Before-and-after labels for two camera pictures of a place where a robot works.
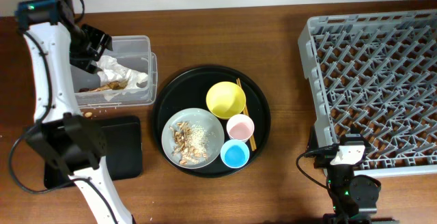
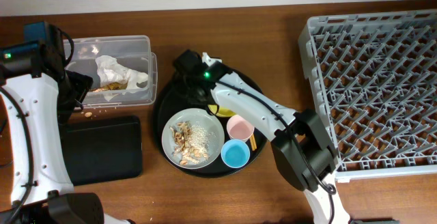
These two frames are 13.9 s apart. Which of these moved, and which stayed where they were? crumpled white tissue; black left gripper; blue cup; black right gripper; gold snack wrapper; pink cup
Moved: black left gripper; black right gripper
Stayed: pink cup; gold snack wrapper; crumpled white tissue; blue cup
